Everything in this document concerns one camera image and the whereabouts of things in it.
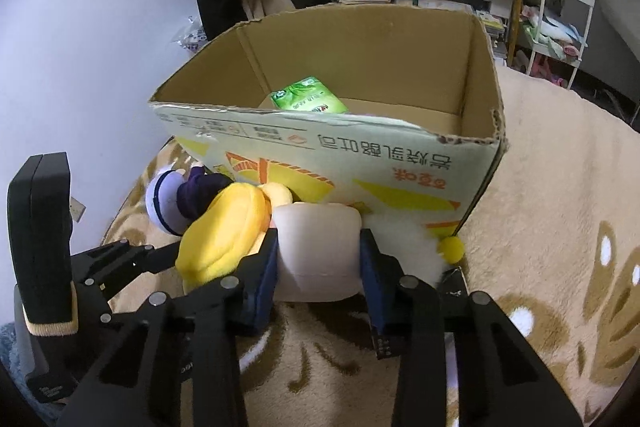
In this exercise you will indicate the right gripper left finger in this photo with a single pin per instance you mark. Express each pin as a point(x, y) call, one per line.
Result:
point(200, 346)

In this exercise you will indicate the yellow plush toy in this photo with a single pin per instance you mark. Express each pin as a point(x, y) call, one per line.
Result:
point(232, 228)

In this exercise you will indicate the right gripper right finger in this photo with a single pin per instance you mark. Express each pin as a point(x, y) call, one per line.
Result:
point(439, 339)

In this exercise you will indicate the white rolling cart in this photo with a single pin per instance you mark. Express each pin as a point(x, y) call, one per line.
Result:
point(556, 48)

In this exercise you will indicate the purple-haired plush doll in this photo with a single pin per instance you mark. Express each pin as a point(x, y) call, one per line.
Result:
point(174, 200)

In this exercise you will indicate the cardboard box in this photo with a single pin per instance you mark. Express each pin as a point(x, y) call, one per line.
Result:
point(424, 131)

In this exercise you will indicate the green tissue pack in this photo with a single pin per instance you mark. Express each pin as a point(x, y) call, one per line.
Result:
point(308, 95)

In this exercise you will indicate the wall socket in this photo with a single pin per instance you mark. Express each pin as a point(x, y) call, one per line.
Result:
point(77, 209)

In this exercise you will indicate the pink swirl roll plush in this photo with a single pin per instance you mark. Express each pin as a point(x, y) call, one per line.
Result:
point(318, 258)

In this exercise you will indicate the black tissue pack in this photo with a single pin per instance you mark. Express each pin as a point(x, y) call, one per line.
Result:
point(453, 283)

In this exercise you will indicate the plastic bag of plush toys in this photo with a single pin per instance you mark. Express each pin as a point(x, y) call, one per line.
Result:
point(191, 37)

